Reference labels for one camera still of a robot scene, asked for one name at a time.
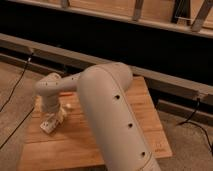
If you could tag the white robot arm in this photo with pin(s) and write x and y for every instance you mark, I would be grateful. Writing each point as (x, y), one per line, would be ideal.
(101, 92)

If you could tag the wooden board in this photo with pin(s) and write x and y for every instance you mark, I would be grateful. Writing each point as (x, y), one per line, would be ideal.
(72, 144)

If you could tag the white plastic bottle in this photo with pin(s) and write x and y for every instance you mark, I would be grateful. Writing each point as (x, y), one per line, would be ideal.
(55, 119)

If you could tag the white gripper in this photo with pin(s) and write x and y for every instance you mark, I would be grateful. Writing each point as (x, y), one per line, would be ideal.
(53, 107)

